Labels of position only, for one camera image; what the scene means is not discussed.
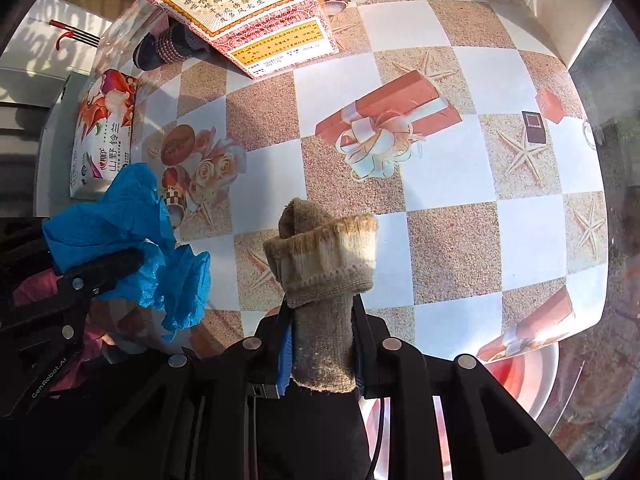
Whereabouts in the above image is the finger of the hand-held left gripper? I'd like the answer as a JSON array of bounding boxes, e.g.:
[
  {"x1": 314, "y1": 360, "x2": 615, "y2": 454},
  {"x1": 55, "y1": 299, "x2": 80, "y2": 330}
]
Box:
[
  {"x1": 0, "y1": 216, "x2": 53, "y2": 281},
  {"x1": 54, "y1": 247, "x2": 147, "y2": 342}
]

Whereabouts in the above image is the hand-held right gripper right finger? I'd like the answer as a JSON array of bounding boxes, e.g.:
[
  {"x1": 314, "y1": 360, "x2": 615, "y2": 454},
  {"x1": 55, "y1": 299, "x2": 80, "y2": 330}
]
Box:
[{"x1": 350, "y1": 295, "x2": 586, "y2": 480}]

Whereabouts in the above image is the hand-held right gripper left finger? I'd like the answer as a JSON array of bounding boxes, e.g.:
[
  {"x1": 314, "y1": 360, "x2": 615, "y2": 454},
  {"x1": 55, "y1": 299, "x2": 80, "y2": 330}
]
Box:
[{"x1": 85, "y1": 305, "x2": 296, "y2": 480}]

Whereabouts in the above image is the beige knitted sock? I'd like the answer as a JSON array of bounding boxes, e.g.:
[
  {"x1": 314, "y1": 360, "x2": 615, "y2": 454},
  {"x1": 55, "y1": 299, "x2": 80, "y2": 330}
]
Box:
[{"x1": 262, "y1": 197, "x2": 379, "y2": 395}]

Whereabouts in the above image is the pink cloth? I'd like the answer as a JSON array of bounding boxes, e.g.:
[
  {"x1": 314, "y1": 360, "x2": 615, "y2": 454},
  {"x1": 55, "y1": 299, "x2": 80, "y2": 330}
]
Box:
[{"x1": 12, "y1": 269, "x2": 121, "y2": 398}]

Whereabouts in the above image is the floral printed tissue pack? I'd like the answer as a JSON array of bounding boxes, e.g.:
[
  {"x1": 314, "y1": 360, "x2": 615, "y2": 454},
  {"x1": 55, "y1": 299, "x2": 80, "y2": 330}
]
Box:
[{"x1": 70, "y1": 71, "x2": 138, "y2": 200}]

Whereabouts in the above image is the red and white round stool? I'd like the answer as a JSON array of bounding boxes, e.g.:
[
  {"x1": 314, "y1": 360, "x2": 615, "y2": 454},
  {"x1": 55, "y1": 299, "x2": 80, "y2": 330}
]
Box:
[{"x1": 470, "y1": 342, "x2": 560, "y2": 421}]

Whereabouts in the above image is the checkered printed tablecloth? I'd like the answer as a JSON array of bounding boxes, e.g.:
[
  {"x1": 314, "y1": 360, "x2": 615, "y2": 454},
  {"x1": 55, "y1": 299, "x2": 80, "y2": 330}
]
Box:
[{"x1": 90, "y1": 0, "x2": 608, "y2": 361}]

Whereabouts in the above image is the red hanger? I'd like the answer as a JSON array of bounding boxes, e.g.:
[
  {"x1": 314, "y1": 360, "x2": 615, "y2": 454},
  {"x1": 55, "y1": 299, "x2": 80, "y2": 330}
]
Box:
[{"x1": 49, "y1": 19, "x2": 101, "y2": 51}]

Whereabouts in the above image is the striped knitted sock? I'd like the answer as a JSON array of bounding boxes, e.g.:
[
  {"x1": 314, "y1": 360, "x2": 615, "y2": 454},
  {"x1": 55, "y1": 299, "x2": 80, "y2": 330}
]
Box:
[{"x1": 132, "y1": 25, "x2": 213, "y2": 72}]

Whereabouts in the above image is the red and yellow box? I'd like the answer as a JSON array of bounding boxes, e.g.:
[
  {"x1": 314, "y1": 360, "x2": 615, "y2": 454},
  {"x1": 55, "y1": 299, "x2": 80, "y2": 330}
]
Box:
[{"x1": 119, "y1": 0, "x2": 341, "y2": 80}]

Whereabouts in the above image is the white board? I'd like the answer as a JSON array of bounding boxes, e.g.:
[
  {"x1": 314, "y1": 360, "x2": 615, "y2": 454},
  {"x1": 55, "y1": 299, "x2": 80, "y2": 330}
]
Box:
[{"x1": 527, "y1": 0, "x2": 613, "y2": 68}]

